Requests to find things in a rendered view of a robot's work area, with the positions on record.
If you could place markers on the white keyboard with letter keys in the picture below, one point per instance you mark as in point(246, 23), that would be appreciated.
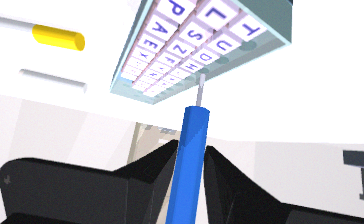
point(171, 42)

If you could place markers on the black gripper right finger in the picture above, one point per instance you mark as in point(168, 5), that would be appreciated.
point(233, 198)

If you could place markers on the blue stylus with grey tip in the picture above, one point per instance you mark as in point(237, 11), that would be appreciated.
point(185, 188)

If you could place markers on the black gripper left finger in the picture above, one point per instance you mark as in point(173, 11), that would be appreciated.
point(132, 194)

